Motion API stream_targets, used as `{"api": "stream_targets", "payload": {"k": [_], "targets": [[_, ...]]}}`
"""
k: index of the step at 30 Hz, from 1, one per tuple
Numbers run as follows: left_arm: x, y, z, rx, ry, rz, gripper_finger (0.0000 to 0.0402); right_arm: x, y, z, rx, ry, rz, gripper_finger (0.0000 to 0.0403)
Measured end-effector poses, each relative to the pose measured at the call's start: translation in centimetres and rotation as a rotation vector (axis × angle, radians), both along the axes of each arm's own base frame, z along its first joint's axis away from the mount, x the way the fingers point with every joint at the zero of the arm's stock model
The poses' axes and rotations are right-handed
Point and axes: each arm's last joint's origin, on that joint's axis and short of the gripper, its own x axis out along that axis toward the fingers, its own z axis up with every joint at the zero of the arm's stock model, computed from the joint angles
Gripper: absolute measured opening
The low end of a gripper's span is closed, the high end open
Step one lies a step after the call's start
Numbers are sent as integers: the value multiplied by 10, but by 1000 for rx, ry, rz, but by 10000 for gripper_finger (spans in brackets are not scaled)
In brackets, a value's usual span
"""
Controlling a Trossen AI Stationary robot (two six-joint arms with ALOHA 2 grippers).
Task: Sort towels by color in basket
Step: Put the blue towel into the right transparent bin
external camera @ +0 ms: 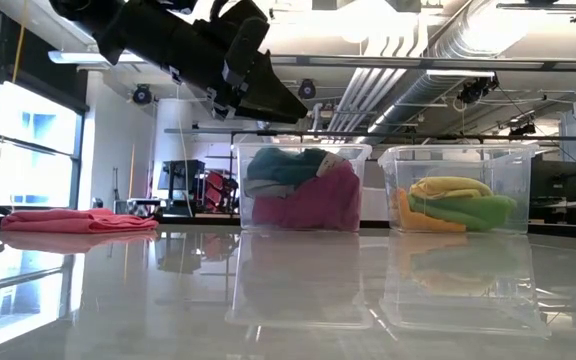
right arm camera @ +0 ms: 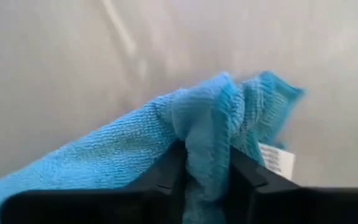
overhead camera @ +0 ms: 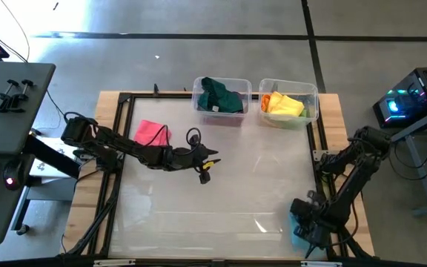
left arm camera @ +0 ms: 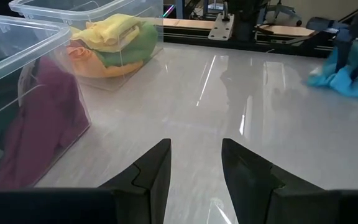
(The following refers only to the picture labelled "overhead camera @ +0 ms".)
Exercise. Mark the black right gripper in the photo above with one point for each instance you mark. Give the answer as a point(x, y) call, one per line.
point(315, 233)

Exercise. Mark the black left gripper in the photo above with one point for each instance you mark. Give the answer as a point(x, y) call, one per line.
point(191, 159)

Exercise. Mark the light blue towel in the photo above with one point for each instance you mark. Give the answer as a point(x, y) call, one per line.
point(297, 245)

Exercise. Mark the dark green towel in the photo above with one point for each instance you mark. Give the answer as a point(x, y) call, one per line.
point(222, 98)

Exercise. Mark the pink towel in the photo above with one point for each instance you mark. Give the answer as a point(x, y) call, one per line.
point(147, 133)

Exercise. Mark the orange towel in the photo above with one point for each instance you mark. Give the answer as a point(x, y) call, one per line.
point(264, 103)

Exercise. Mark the yellow towel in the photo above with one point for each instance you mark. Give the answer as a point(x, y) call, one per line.
point(285, 105)

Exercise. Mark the light green towel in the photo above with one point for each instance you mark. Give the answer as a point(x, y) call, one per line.
point(303, 113)

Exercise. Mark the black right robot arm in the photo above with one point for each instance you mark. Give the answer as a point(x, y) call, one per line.
point(347, 200)

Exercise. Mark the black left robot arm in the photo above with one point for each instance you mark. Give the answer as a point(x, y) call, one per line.
point(124, 146)

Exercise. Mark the clear plastic bin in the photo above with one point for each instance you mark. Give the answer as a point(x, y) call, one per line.
point(291, 87)
point(198, 116)

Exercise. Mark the black mounting beam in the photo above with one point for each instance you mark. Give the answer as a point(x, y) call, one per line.
point(50, 155)

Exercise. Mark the white flat panel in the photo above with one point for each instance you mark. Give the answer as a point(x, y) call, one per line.
point(50, 167)

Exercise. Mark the grey desk leg with caster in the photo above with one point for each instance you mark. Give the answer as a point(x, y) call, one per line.
point(46, 194)

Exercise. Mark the black computer tower with lights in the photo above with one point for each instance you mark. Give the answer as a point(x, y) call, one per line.
point(413, 96)

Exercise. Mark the black computer mouse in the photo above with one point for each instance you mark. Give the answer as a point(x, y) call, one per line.
point(13, 174)

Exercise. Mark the black clamp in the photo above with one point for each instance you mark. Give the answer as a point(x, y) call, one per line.
point(2, 98)
point(19, 97)

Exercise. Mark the grey desk panel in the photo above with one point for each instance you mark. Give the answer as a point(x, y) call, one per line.
point(9, 122)

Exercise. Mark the silver aluminium bracket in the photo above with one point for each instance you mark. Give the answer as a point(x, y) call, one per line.
point(321, 264)
point(113, 263)

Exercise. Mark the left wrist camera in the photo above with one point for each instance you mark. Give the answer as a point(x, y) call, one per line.
point(204, 177)

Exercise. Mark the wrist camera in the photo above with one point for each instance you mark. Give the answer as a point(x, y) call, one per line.
point(300, 209)
point(204, 177)

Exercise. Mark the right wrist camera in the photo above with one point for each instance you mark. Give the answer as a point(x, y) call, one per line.
point(300, 209)

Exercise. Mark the black aluminium table frame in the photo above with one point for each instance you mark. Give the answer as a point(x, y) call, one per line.
point(124, 97)

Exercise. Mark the grey metal desk frame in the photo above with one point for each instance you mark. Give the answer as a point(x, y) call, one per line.
point(426, 193)

